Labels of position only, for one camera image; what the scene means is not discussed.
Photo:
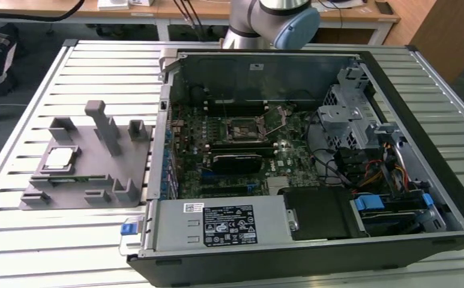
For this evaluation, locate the silver CPU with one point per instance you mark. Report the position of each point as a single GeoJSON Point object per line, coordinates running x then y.
{"type": "Point", "coordinates": [59, 157]}

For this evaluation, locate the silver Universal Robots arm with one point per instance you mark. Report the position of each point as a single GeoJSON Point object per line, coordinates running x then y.
{"type": "Point", "coordinates": [247, 18]}

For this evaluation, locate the CPU socket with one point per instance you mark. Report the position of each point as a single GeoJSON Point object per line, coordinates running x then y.
{"type": "Point", "coordinates": [242, 129]}

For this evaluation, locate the wooden desk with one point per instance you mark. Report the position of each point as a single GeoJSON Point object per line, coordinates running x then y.
{"type": "Point", "coordinates": [107, 15]}

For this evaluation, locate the small white box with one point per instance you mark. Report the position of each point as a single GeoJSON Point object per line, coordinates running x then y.
{"type": "Point", "coordinates": [140, 2]}

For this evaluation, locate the grey parts rack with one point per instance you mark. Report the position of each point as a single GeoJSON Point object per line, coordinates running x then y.
{"type": "Point", "coordinates": [91, 168]}

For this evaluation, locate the green RAM stick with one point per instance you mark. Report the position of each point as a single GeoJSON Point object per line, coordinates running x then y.
{"type": "Point", "coordinates": [80, 179]}

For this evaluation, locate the black RAM slot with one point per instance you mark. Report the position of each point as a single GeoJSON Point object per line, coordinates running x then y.
{"type": "Point", "coordinates": [239, 152]}
{"type": "Point", "coordinates": [235, 104]}
{"type": "Point", "coordinates": [239, 146]}
{"type": "Point", "coordinates": [235, 111]}

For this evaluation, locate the blue case latch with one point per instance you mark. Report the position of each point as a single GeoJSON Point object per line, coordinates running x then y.
{"type": "Point", "coordinates": [127, 229]}

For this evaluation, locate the black graphics card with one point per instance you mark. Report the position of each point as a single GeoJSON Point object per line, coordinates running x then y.
{"type": "Point", "coordinates": [235, 163]}

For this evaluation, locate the grey power supply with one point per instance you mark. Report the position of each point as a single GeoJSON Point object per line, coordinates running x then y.
{"type": "Point", "coordinates": [175, 222]}

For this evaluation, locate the black expansion slot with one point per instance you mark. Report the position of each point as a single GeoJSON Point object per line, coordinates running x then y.
{"type": "Point", "coordinates": [223, 190]}

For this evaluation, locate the green motherboard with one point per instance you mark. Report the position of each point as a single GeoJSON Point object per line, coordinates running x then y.
{"type": "Point", "coordinates": [295, 141]}

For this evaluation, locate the silver chipset heat sink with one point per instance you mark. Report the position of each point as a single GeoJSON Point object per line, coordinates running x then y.
{"type": "Point", "coordinates": [277, 184]}

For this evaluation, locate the grey metal drive cage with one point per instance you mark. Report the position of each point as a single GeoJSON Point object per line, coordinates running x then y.
{"type": "Point", "coordinates": [337, 118]}

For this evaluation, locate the black open PC case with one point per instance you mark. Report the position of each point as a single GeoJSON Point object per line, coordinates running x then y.
{"type": "Point", "coordinates": [255, 264]}

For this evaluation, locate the black plastic shroud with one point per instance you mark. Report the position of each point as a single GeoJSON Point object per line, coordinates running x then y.
{"type": "Point", "coordinates": [319, 213]}

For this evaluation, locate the black phone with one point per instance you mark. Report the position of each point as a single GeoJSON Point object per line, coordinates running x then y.
{"type": "Point", "coordinates": [384, 8]}

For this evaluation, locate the hard disk in blue carrier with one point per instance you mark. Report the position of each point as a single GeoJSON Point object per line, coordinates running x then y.
{"type": "Point", "coordinates": [369, 202]}

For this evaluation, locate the wooden cabinet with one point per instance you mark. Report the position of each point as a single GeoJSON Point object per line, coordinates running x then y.
{"type": "Point", "coordinates": [448, 36]}

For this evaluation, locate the grey wrist bracket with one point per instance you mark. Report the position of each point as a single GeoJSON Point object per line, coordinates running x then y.
{"type": "Point", "coordinates": [1, 38]}

